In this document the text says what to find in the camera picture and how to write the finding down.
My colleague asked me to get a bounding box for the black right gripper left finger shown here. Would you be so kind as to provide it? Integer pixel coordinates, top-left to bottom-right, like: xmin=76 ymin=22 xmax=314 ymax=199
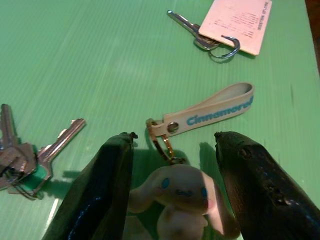
xmin=41 ymin=131 xmax=139 ymax=240

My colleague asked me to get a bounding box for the silver key bunch green tag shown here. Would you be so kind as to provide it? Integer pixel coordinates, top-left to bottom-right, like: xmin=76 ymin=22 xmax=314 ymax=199
xmin=0 ymin=103 xmax=87 ymax=201

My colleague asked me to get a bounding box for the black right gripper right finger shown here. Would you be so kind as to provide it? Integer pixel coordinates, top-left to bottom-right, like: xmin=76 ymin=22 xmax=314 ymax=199
xmin=214 ymin=131 xmax=320 ymax=240

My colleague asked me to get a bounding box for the white Cinnamoroll figure keychain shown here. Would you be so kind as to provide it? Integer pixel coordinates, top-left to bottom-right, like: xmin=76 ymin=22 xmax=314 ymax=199
xmin=121 ymin=82 xmax=255 ymax=240

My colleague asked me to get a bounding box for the silver key with pink tag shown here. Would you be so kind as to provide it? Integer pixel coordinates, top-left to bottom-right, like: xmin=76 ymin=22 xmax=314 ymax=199
xmin=166 ymin=0 xmax=273 ymax=60

